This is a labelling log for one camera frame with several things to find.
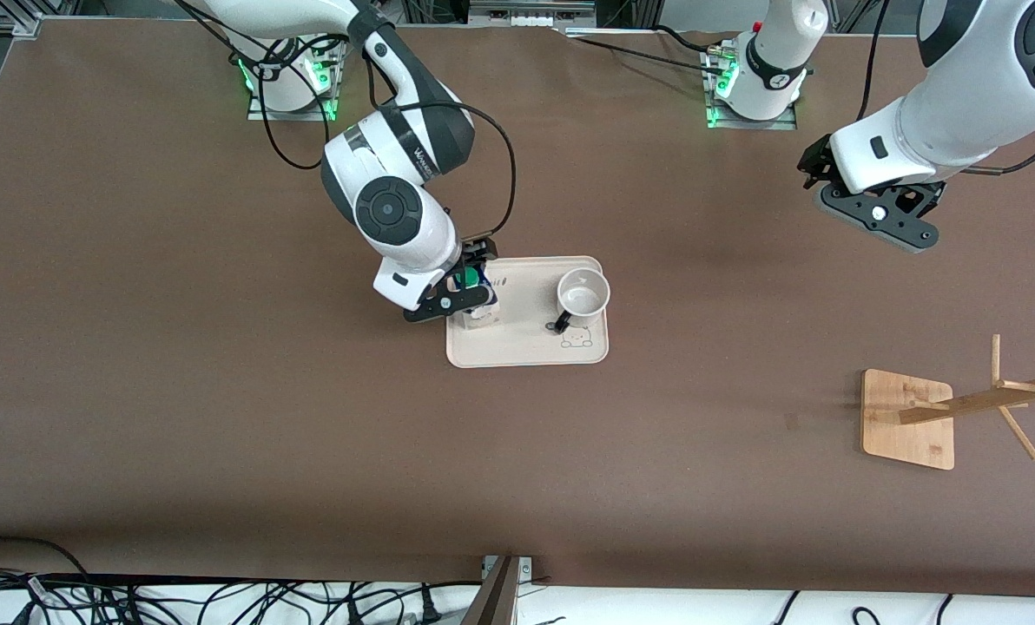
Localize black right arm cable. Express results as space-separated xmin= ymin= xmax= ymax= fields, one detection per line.
xmin=175 ymin=0 xmax=349 ymax=172

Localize dark camera stand post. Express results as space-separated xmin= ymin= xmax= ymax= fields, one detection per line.
xmin=461 ymin=556 xmax=523 ymax=625

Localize black table cable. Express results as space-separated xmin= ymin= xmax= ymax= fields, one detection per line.
xmin=561 ymin=33 xmax=727 ymax=77
xmin=652 ymin=24 xmax=727 ymax=55

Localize cream rabbit print tray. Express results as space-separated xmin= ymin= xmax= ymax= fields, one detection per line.
xmin=445 ymin=255 xmax=610 ymax=369

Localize blue white milk carton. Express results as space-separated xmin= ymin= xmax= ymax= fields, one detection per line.
xmin=452 ymin=265 xmax=503 ymax=332

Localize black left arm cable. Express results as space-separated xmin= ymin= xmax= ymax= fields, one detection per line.
xmin=856 ymin=0 xmax=892 ymax=122

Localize white cup black handle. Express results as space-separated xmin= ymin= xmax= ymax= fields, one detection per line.
xmin=545 ymin=267 xmax=612 ymax=335

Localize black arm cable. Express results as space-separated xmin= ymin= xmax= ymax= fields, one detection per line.
xmin=175 ymin=0 xmax=349 ymax=172
xmin=856 ymin=0 xmax=892 ymax=122

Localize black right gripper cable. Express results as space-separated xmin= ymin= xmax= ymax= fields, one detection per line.
xmin=379 ymin=100 xmax=518 ymax=244

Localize wooden cup rack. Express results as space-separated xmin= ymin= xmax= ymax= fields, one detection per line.
xmin=860 ymin=333 xmax=1035 ymax=471

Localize white power strip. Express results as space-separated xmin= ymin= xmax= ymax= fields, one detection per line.
xmin=468 ymin=0 xmax=598 ymax=27

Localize metal stand bracket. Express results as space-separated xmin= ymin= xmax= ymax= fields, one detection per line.
xmin=481 ymin=556 xmax=536 ymax=584

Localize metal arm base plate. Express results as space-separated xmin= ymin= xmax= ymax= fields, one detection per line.
xmin=247 ymin=52 xmax=339 ymax=122
xmin=704 ymin=52 xmax=798 ymax=131

